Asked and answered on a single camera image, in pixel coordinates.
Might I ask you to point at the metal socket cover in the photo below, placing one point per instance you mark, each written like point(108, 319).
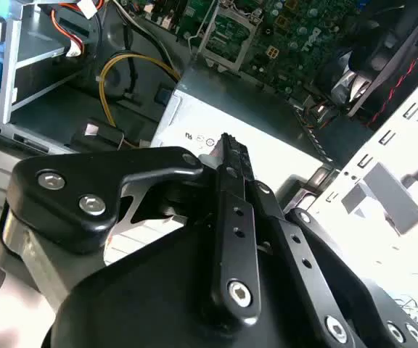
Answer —
point(218, 61)

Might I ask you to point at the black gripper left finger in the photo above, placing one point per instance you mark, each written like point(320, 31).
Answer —
point(85, 174)

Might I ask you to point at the metal locking lever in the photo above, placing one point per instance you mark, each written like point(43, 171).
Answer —
point(200, 21)

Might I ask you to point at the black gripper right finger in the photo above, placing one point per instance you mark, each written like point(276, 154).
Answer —
point(296, 246)

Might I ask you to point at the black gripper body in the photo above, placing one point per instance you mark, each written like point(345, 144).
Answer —
point(140, 308)

